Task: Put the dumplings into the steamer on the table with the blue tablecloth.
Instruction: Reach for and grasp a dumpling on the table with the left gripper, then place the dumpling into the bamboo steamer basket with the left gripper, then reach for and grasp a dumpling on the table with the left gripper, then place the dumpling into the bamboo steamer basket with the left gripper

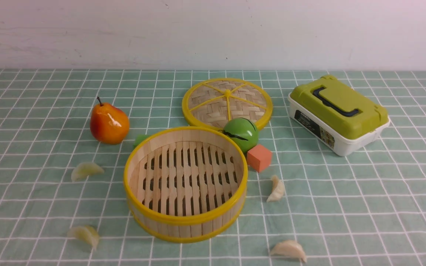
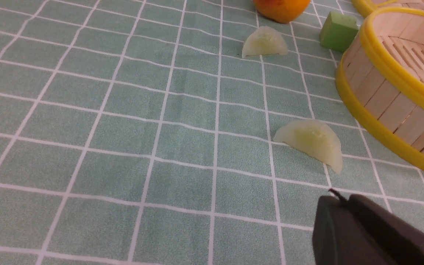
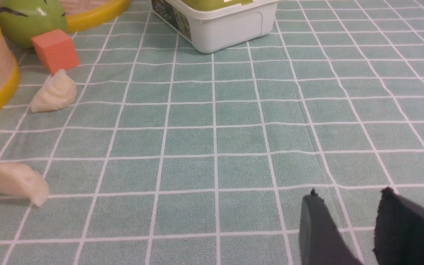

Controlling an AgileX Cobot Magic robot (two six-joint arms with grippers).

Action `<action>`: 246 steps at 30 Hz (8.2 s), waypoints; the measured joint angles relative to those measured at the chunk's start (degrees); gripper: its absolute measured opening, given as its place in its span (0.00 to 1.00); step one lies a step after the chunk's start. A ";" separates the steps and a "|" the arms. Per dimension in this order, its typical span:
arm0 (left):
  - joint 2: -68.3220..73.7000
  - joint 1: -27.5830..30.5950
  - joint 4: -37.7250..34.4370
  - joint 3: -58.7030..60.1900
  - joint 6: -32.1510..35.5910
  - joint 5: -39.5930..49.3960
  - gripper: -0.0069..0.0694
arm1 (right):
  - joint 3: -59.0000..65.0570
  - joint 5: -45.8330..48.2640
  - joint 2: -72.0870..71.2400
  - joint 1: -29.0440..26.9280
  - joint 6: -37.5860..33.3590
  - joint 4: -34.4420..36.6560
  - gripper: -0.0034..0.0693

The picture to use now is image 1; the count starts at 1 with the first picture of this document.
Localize white dumpling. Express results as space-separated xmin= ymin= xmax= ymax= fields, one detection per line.
xmin=269 ymin=240 xmax=307 ymax=263
xmin=266 ymin=175 xmax=285 ymax=202

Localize greenish dumpling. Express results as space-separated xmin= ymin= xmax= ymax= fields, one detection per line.
xmin=67 ymin=225 xmax=100 ymax=250
xmin=71 ymin=162 xmax=105 ymax=182

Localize woven bamboo steamer lid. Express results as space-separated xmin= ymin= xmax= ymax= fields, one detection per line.
xmin=182 ymin=78 xmax=273 ymax=131

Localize bamboo steamer tray yellow rim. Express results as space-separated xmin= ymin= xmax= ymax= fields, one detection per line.
xmin=124 ymin=126 xmax=248 ymax=243

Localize green toy apple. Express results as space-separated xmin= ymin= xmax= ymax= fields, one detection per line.
xmin=221 ymin=117 xmax=259 ymax=154

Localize orange foam cube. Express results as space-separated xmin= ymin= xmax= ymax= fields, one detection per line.
xmin=246 ymin=144 xmax=273 ymax=173

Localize green foam cube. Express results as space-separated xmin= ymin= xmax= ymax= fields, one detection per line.
xmin=133 ymin=134 xmax=150 ymax=149

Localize orange red toy pear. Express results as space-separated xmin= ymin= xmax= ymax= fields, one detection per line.
xmin=90 ymin=96 xmax=130 ymax=145

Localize green white lunch box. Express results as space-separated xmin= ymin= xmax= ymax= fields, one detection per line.
xmin=288 ymin=75 xmax=390 ymax=157

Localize green checkered tablecloth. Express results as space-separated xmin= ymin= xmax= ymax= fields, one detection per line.
xmin=0 ymin=69 xmax=426 ymax=266

